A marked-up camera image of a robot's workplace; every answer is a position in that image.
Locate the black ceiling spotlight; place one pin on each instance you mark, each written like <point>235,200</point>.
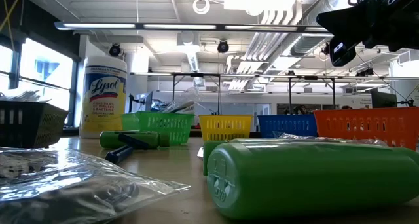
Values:
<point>223,46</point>
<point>114,49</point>

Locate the yellow Lysol wipes canister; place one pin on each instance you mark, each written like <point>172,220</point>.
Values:
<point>104,96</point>

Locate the person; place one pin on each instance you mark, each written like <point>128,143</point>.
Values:
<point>301,109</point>

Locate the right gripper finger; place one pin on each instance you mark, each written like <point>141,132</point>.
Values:
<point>347,21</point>

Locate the bagged red white toothbrush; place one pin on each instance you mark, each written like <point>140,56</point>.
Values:
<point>327,139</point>

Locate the monitor on black arm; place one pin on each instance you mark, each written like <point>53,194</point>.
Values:
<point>145,101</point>

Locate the black background robot arm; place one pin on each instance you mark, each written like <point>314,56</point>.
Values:
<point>215,112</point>

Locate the orange plastic basket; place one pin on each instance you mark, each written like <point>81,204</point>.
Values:
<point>370,125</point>

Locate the black track light cluster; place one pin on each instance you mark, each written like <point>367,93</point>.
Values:
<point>365,72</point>

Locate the blue plastic basket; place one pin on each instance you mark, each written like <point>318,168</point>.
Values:
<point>288,125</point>

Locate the long ceiling light strip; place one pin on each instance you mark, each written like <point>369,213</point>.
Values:
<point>98,26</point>

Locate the yellow plastic basket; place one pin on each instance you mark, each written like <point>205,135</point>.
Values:
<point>226,127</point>

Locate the black metal workstation frame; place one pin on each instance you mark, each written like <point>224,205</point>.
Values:
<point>218,93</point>

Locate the black plastic basket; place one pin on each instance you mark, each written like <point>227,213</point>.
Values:
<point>29,125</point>

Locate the dark computer monitor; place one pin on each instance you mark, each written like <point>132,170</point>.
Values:
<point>383,99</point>

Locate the white ceiling pipes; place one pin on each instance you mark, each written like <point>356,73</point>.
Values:
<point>271,37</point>

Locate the green plastic basket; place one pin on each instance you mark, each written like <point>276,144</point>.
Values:
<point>163,125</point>

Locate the dark blue razor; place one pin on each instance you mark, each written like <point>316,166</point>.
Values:
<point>119,154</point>

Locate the large window with dark frame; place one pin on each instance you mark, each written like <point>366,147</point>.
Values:
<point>46,70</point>

